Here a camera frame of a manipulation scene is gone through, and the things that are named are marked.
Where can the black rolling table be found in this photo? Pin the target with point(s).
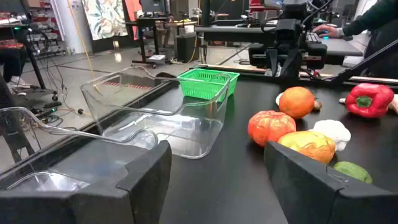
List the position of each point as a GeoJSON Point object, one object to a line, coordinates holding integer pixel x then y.
{"type": "Point", "coordinates": [149, 23]}

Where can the white toy garlic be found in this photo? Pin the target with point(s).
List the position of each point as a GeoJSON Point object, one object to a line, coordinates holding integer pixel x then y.
{"type": "Point", "coordinates": [394, 104]}

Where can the black rolling stand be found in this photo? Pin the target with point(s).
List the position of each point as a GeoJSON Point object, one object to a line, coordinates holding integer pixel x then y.
{"type": "Point", "coordinates": [31, 56]}

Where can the person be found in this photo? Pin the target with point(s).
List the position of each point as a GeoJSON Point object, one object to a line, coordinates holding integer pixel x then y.
{"type": "Point", "coordinates": [373, 18]}
{"type": "Point", "coordinates": [11, 65]}

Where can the green plastic basket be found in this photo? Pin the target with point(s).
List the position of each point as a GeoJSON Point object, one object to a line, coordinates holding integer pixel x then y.
{"type": "Point", "coordinates": [199, 84]}

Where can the red toy bell pepper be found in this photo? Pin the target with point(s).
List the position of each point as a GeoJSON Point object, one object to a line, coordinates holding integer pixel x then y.
{"type": "Point", "coordinates": [373, 99]}

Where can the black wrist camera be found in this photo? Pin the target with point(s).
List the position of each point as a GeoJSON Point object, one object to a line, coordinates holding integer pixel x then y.
{"type": "Point", "coordinates": [287, 31]}

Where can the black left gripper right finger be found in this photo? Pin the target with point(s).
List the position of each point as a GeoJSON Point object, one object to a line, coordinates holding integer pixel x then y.
{"type": "Point", "coordinates": [326, 199]}

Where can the green toy lime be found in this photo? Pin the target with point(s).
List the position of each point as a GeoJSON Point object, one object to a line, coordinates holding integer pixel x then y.
{"type": "Point", "coordinates": [353, 170]}

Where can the leaf-patterned curtain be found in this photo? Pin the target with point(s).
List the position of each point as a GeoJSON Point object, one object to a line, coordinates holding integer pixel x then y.
{"type": "Point", "coordinates": [102, 18]}

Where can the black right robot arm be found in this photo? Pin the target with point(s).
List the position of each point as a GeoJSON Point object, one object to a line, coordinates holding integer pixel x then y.
{"type": "Point", "coordinates": [293, 9]}

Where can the white toy mushroom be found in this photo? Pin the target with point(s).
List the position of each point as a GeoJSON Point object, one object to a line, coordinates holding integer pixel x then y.
{"type": "Point", "coordinates": [278, 99]}

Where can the black computer tower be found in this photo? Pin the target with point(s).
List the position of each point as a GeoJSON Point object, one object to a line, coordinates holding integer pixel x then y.
{"type": "Point", "coordinates": [186, 46]}

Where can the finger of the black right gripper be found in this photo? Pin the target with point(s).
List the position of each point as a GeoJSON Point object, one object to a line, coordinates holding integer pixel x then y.
{"type": "Point", "coordinates": [273, 63]}
{"type": "Point", "coordinates": [292, 65]}

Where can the grey desk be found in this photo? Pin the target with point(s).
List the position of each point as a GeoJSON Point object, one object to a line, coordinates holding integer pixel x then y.
{"type": "Point", "coordinates": [342, 49]}
{"type": "Point", "coordinates": [233, 32]}

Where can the yellow-orange toy mango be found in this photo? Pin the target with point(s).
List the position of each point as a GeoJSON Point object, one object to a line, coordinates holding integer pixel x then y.
{"type": "Point", "coordinates": [311, 144]}

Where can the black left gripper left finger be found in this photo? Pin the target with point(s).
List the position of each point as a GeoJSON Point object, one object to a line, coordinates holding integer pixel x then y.
{"type": "Point", "coordinates": [93, 205]}

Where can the clear plastic bin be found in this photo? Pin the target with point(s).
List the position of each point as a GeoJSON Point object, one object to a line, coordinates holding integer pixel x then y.
{"type": "Point", "coordinates": [62, 183]}
{"type": "Point", "coordinates": [186, 137]}

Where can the black frame strut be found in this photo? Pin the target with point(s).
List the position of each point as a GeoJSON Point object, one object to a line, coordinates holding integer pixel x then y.
{"type": "Point", "coordinates": [363, 62]}

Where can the person's hand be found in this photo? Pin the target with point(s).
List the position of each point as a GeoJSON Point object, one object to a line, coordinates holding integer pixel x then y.
{"type": "Point", "coordinates": [326, 31]}

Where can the toy orange fruit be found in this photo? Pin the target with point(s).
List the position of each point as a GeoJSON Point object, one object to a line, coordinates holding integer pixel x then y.
{"type": "Point", "coordinates": [296, 102]}

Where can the black keyboard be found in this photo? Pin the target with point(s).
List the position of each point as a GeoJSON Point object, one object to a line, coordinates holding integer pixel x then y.
{"type": "Point", "coordinates": [314, 37]}

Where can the orange toy pumpkin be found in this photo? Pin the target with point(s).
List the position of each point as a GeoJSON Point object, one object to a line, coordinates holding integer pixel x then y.
{"type": "Point", "coordinates": [269, 127]}

